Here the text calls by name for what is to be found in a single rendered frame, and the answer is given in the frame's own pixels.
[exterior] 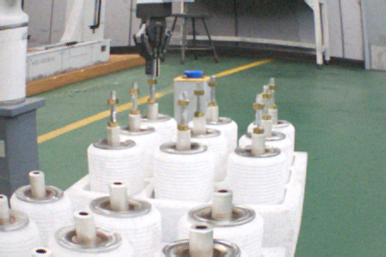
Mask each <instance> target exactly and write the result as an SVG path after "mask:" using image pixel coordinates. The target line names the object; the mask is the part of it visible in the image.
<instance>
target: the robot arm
mask: <svg viewBox="0 0 386 257"><path fill-rule="evenodd" d="M21 1H22V0H0V106H10V105H16V104H19V103H24V102H25V97H26V92H25V85H26V79H25V77H26V58H27V55H26V52H27V38H28V15H27V14H25V13H24V12H23V11H22V6H21V5H22V3H21ZM184 1H186V2H187V1H191V2H192V1H194V0H136V3H137V5H136V18H141V23H140V31H139V32H138V34H133V39H134V43H135V46H136V48H137V50H138V52H139V54H140V55H139V56H140V57H143V58H145V59H146V70H145V77H146V78H157V77H158V76H159V58H160V57H161V54H164V53H165V50H166V49H167V48H168V45H169V42H170V39H171V36H172V31H171V30H167V28H166V22H165V21H166V17H171V10H172V2H184ZM143 49H144V50H143Z"/></svg>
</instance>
